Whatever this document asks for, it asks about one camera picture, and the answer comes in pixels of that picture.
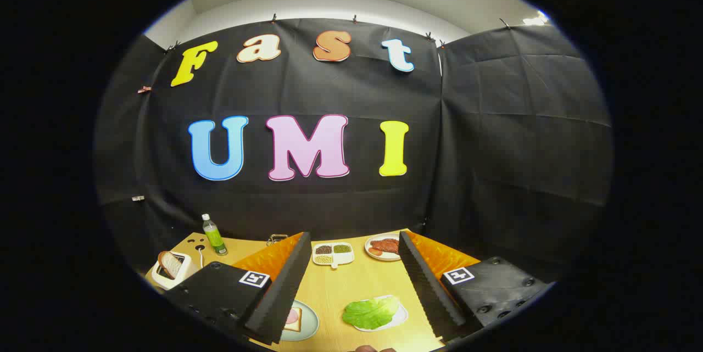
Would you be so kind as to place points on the orange sausage piece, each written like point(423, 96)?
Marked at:
point(375, 252)

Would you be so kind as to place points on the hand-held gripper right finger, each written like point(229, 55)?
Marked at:
point(428, 286)

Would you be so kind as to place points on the pale green plate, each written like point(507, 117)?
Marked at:
point(309, 324)

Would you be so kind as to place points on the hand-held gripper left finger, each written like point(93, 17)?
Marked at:
point(280, 297)

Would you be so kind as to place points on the white divided bean dish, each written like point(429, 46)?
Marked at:
point(332, 253)

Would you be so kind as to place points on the white square plate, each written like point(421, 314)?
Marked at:
point(402, 316)

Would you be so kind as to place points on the pink ham slice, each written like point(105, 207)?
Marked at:
point(291, 316)

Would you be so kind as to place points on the green lettuce leaf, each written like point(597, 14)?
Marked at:
point(370, 312)

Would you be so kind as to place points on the black backdrop cloth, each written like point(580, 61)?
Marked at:
point(494, 149)

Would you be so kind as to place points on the white round plate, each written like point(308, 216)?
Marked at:
point(384, 257)

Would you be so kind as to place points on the toasted bread slice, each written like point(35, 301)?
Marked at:
point(169, 264)

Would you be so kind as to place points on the white bread slice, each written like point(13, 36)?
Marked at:
point(294, 327)

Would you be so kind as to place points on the green drink bottle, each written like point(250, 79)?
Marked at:
point(214, 234)

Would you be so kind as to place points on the white toaster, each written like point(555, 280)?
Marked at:
point(173, 280)

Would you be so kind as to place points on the brown meat piece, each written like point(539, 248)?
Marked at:
point(385, 245)

